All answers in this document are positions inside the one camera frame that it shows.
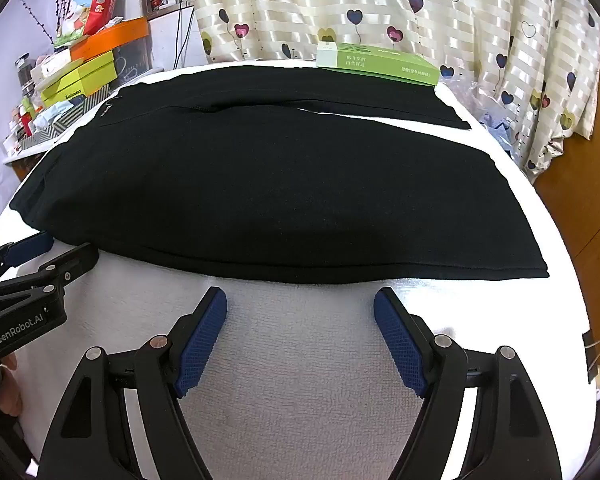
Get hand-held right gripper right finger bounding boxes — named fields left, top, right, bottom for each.
left=373, top=287, right=563, bottom=480

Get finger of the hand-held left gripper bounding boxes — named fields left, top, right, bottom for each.
left=0, top=231, right=55, bottom=283
left=0, top=242, right=101, bottom=303

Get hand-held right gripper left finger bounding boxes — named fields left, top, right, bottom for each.
left=39, top=286, right=228, bottom=480

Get black pants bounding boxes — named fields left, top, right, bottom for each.
left=9, top=64, right=551, bottom=286

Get person's left hand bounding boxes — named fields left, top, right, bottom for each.
left=0, top=352, right=25, bottom=417

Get striped black-white box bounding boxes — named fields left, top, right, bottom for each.
left=20, top=92, right=111, bottom=153

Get light blue cloth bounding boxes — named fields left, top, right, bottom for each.
left=34, top=101, right=72, bottom=130

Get yellow-green box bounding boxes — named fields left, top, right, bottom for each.
left=55, top=50, right=117, bottom=84
left=41, top=74, right=112, bottom=108

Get glass jar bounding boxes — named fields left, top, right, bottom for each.
left=14, top=54, right=37, bottom=98

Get black binder clip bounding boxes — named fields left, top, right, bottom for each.
left=581, top=331, right=600, bottom=386

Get wooden cabinet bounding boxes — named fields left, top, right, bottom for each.
left=532, top=25, right=600, bottom=401

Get dried decorative branch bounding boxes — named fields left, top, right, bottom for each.
left=22, top=0, right=65, bottom=45

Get orange lid storage box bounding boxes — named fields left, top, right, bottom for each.
left=70, top=16, right=151, bottom=83

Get blue plastic bag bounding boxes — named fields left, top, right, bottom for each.
left=472, top=105, right=522, bottom=157

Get red snack bag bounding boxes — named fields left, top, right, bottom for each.
left=55, top=0, right=128, bottom=46

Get green cardboard box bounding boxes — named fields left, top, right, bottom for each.
left=316, top=41, right=441, bottom=87

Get heart-print curtain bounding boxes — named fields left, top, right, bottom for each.
left=185, top=0, right=600, bottom=183

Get black hanging cables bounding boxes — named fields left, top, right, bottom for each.
left=172, top=0, right=193, bottom=69

